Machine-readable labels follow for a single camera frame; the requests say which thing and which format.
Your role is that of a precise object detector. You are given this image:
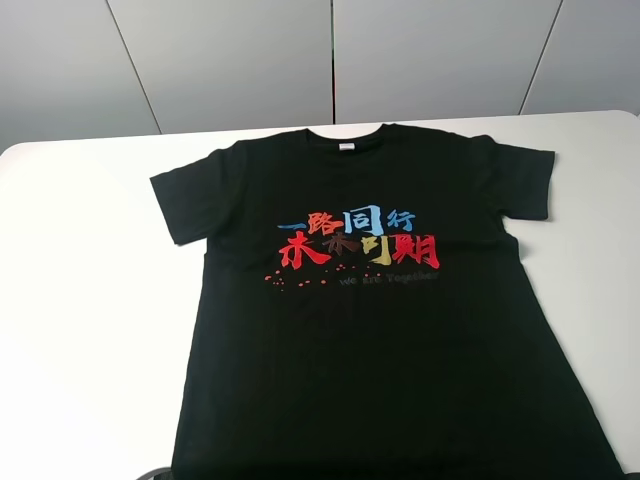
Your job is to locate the black printed t-shirt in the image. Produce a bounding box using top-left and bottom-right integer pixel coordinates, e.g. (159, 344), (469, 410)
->
(151, 124), (624, 479)

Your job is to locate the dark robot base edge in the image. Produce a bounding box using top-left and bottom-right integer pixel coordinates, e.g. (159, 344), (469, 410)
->
(137, 467), (174, 480)

